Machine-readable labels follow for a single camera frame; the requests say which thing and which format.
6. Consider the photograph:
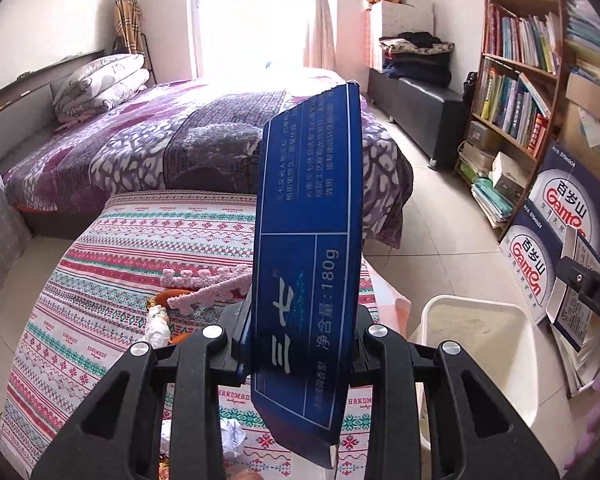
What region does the blue toothpaste box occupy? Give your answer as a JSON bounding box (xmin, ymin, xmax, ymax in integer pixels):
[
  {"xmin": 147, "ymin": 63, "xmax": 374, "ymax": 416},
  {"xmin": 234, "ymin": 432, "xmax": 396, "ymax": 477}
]
[{"xmin": 250, "ymin": 82, "xmax": 363, "ymax": 469}]

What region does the white plastic trash bin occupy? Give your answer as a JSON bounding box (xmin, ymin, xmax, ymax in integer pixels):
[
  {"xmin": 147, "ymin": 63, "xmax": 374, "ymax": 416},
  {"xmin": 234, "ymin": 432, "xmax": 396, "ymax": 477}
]
[{"xmin": 410, "ymin": 295, "xmax": 539, "ymax": 426}]

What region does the person's right hand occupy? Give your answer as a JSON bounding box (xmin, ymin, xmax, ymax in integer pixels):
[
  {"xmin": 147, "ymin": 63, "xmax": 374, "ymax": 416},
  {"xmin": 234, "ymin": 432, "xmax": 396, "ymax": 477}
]
[{"xmin": 565, "ymin": 374, "xmax": 600, "ymax": 470}]

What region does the lower Ganten water carton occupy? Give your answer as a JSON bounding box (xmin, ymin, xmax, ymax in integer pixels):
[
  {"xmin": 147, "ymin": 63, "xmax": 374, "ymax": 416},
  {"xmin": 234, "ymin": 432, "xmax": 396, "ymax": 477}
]
[{"xmin": 500, "ymin": 200, "xmax": 562, "ymax": 324}]

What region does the ganten water carton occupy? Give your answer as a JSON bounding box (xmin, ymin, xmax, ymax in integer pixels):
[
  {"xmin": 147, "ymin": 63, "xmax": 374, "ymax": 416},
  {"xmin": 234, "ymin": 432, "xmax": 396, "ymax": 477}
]
[
  {"xmin": 500, "ymin": 200, "xmax": 562, "ymax": 324},
  {"xmin": 529, "ymin": 141, "xmax": 600, "ymax": 258}
]

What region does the upper Ganten water carton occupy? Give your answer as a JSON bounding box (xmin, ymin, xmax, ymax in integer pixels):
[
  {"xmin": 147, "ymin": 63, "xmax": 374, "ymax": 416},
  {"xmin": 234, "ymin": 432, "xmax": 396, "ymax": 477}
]
[{"xmin": 529, "ymin": 141, "xmax": 600, "ymax": 258}]

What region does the crumpled white paper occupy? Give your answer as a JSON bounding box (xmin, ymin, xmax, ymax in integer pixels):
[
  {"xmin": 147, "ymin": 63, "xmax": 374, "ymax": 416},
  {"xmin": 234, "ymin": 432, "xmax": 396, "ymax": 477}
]
[{"xmin": 220, "ymin": 418, "xmax": 246, "ymax": 460}]

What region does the brown cardboard box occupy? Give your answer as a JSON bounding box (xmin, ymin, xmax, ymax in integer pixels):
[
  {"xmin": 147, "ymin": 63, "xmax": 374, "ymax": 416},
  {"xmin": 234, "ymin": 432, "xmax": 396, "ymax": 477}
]
[{"xmin": 559, "ymin": 73, "xmax": 600, "ymax": 180}]

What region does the patterned striped tablecloth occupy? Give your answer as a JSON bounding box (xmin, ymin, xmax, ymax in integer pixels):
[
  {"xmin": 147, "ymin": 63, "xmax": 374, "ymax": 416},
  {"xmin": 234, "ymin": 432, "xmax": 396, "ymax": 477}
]
[{"xmin": 0, "ymin": 191, "xmax": 372, "ymax": 479}]

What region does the wooden bookshelf with books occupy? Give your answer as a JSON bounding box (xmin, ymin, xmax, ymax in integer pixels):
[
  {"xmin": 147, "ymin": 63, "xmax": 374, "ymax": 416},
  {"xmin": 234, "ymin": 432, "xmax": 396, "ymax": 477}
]
[{"xmin": 454, "ymin": 0, "xmax": 567, "ymax": 238}]

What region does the black leather bench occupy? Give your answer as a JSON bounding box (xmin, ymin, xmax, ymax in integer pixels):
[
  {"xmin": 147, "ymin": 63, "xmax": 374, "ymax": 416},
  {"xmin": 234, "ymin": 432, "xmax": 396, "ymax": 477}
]
[{"xmin": 367, "ymin": 68, "xmax": 468, "ymax": 169}]

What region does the folded clothes pile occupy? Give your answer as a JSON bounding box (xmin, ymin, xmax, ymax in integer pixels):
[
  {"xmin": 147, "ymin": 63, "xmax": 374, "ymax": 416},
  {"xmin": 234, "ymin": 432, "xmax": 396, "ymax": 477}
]
[{"xmin": 379, "ymin": 32, "xmax": 455, "ymax": 87}]

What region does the purple patterned bed blanket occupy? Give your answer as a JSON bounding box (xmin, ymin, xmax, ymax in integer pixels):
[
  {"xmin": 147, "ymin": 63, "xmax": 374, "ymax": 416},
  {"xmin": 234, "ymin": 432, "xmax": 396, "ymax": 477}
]
[{"xmin": 2, "ymin": 66, "xmax": 414, "ymax": 250}]

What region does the dark bed headboard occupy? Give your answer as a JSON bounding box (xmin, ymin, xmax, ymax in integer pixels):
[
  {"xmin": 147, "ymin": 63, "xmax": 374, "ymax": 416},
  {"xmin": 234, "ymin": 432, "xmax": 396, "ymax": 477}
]
[{"xmin": 0, "ymin": 50, "xmax": 105, "ymax": 174}]

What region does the folded white quilt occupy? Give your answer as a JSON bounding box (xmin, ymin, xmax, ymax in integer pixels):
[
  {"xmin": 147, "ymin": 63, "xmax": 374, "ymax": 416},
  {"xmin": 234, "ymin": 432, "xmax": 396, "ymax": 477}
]
[{"xmin": 53, "ymin": 54, "xmax": 149, "ymax": 124}]

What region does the white drawer cabinet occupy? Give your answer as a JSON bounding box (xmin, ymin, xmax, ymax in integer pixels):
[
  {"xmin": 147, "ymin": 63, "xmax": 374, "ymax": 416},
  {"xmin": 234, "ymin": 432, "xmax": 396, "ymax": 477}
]
[{"xmin": 364, "ymin": 0, "xmax": 434, "ymax": 73}]

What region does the pink curtain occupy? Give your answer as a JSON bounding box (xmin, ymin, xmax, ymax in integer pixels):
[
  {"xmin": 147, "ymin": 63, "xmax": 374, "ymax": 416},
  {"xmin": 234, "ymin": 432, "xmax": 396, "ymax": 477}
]
[{"xmin": 303, "ymin": 0, "xmax": 336, "ymax": 70}]

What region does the plaid folded chair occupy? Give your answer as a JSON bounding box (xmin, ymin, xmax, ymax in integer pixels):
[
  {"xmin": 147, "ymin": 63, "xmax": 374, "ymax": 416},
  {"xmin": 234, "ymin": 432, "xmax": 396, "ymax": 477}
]
[{"xmin": 114, "ymin": 0, "xmax": 144, "ymax": 54}]

